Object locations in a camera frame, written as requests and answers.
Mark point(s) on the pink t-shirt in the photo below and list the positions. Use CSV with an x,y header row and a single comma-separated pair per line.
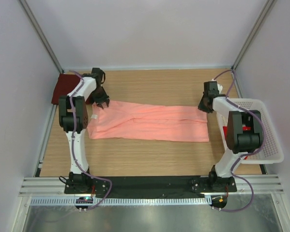
x,y
148,122

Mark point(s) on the white slotted cable duct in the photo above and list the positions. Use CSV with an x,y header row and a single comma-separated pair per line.
x,y
86,201

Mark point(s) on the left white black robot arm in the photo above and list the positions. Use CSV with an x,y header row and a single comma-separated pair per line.
x,y
73,119

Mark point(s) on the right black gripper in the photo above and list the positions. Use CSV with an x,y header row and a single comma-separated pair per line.
x,y
201,107

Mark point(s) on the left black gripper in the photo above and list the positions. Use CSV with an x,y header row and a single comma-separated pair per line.
x,y
105,98

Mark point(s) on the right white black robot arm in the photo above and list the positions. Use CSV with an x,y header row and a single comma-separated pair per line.
x,y
236,119

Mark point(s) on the white plastic basket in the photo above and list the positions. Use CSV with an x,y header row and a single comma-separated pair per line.
x,y
272,151

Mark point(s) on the folded dark red t-shirt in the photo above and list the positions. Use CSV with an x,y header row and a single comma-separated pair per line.
x,y
65,84

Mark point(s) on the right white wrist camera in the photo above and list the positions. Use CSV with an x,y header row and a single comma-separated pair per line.
x,y
219,86

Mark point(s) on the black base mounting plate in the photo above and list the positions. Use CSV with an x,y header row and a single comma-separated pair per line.
x,y
149,187

